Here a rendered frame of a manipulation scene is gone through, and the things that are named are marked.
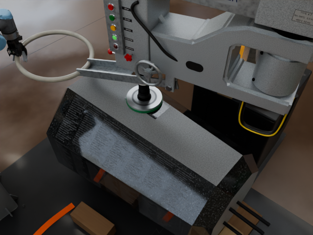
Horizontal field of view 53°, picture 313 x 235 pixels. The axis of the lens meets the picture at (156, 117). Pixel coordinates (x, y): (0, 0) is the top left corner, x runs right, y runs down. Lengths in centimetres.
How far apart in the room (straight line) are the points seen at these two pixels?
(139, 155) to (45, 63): 217
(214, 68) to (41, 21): 327
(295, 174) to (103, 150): 159
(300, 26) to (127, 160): 109
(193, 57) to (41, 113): 201
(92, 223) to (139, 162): 69
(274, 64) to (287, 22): 20
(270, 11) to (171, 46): 46
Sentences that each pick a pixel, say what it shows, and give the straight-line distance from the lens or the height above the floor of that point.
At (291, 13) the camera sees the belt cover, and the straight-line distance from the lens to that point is 115.
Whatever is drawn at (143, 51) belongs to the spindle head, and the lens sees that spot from 149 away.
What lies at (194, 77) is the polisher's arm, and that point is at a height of 122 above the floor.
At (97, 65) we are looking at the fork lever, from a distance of 202.
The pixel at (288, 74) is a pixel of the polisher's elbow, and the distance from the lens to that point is 132.
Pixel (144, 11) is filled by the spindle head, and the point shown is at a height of 148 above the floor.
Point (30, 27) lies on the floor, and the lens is 430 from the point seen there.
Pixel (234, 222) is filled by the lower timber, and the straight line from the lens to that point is 229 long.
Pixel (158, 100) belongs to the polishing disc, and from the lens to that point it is 184.
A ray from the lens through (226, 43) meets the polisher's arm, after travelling 129.
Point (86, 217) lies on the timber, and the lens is 227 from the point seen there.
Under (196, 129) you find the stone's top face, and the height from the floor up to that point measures 82.
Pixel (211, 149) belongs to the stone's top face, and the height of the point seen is 82.
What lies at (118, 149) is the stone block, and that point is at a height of 72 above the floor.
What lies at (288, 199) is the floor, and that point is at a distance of 262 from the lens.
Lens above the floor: 217
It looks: 49 degrees down
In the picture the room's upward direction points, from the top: straight up
